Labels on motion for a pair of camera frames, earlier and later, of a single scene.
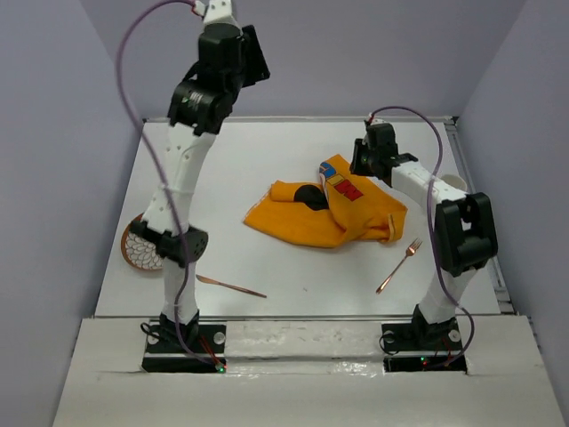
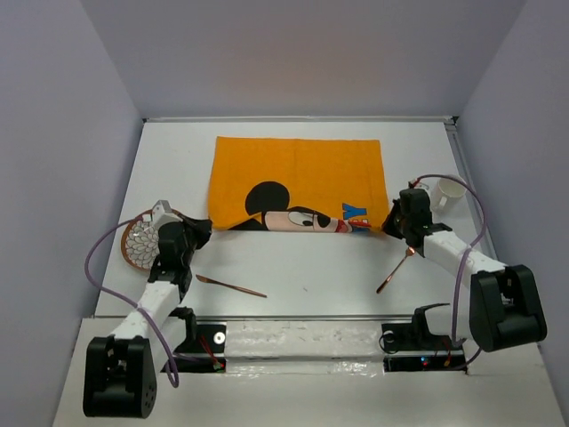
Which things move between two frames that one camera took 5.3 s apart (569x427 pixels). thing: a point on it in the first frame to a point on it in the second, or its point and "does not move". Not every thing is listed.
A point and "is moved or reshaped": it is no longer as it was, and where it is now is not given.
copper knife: (228, 286) does not move
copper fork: (410, 253) does not move
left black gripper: (257, 59) to (200, 228)
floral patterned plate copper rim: (139, 252) does not move
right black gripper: (356, 165) to (388, 225)
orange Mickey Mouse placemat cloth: (346, 210) is moved or reshaped
